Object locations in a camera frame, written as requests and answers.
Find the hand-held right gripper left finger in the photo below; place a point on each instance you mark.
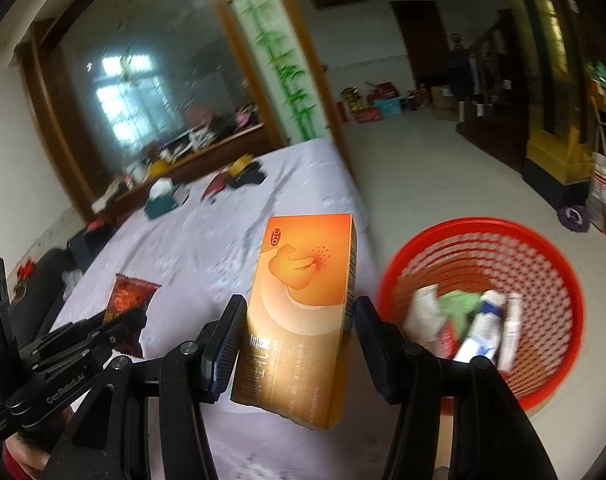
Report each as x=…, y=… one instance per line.
x=230, y=340

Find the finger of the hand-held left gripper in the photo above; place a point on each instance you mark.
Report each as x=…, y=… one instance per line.
x=63, y=337
x=118, y=335

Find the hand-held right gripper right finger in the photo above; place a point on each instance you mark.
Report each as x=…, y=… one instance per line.
x=370, y=345

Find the dark red snack packet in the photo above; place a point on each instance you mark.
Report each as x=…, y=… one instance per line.
x=130, y=295

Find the orange medicine box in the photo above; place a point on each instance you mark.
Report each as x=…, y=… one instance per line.
x=298, y=310

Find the green towel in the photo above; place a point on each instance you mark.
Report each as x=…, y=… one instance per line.
x=458, y=310

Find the white medicine box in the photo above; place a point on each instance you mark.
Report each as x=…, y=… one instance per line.
x=480, y=330

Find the white carton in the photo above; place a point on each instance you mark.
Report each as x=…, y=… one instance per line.
x=510, y=330

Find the red plastic mesh basket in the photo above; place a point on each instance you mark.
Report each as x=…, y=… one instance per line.
x=543, y=260

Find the black sofa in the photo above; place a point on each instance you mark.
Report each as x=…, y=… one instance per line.
x=48, y=280

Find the red flower decoration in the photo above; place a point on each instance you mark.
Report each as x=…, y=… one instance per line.
x=25, y=272

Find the dark blue bag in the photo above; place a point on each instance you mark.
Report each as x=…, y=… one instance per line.
x=90, y=242

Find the purple floral tablecloth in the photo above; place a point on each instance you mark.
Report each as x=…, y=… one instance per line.
x=208, y=240

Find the dark green tissue box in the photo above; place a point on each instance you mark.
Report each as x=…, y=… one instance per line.
x=165, y=200

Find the flat dark red packet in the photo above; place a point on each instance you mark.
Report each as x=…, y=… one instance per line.
x=215, y=185

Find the black pouch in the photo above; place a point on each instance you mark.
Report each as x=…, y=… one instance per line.
x=250, y=177

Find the brown tape roll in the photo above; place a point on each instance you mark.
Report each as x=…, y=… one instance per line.
x=239, y=165

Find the wooden sideboard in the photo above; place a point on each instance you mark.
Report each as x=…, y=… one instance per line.
x=208, y=155

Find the purple floor mat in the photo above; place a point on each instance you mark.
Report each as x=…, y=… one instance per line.
x=573, y=219

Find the pile of gift boxes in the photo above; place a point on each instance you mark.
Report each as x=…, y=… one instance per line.
x=383, y=105

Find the cardboard box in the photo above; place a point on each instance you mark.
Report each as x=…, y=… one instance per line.
x=443, y=102

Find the golden pillar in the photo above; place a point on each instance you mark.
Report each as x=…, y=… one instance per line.
x=553, y=160

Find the wooden staircase railing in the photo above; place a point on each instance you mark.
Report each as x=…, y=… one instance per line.
x=493, y=110

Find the wood framed glass partition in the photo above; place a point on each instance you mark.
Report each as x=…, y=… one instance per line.
x=158, y=60

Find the brown wooden door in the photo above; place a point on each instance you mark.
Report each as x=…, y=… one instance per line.
x=420, y=40

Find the green bamboo wall decal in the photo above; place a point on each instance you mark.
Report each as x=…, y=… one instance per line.
x=288, y=80

